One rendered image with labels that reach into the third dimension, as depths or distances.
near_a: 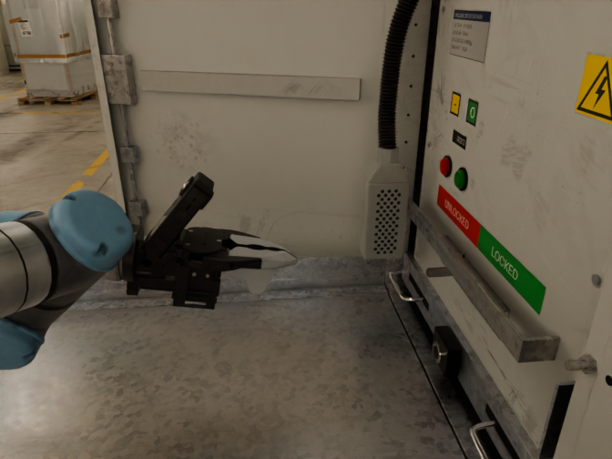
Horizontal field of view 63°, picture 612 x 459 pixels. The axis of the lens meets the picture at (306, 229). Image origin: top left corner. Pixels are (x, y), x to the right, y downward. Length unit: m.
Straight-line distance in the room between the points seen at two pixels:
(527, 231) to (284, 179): 0.60
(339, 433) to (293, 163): 0.56
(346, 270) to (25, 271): 0.67
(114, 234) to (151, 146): 0.71
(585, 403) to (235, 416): 0.45
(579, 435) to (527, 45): 0.39
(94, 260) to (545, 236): 0.44
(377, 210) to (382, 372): 0.26
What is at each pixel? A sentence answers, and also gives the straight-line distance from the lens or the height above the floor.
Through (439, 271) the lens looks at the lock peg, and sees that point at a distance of 0.74.
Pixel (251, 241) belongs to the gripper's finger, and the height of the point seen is 1.09.
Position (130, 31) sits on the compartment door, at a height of 1.31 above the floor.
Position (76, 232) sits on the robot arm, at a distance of 0.46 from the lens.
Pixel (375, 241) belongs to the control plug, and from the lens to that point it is 0.87.
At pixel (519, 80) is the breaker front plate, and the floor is 1.29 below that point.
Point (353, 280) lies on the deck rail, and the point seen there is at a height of 0.86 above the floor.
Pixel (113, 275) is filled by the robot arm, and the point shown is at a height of 1.07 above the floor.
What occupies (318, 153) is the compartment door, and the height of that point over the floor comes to 1.09.
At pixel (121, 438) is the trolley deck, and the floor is 0.85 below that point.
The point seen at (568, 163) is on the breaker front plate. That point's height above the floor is 1.23.
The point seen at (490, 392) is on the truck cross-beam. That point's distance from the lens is 0.70.
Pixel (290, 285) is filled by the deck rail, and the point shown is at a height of 0.86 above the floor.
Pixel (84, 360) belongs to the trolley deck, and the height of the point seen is 0.85.
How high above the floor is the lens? 1.37
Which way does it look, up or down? 25 degrees down
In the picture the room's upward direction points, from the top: straight up
